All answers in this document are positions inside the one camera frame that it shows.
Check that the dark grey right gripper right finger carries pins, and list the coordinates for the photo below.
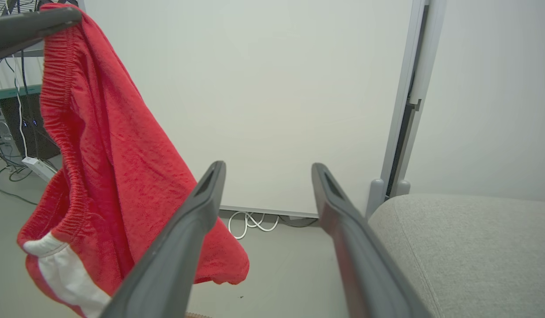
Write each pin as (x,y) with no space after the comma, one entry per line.
(365,265)

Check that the black computer tower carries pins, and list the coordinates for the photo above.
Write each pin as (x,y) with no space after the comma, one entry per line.
(31,128)

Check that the grey fabric sofa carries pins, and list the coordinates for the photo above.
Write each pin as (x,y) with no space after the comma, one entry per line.
(475,256)

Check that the white partition panel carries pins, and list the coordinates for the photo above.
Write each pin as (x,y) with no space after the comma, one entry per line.
(497,97)
(263,97)

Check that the grey partition frame post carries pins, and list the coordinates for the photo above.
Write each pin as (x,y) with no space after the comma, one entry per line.
(409,88)

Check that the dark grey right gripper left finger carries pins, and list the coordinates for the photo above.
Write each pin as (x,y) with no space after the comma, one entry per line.
(175,256)

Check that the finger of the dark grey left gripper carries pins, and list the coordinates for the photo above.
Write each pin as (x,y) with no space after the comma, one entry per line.
(20,31)

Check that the red shorts with white stripes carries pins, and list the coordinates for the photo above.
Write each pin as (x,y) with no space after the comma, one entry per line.
(122,154)

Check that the green edged desk shelf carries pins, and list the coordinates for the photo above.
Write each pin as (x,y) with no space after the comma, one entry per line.
(11,93)

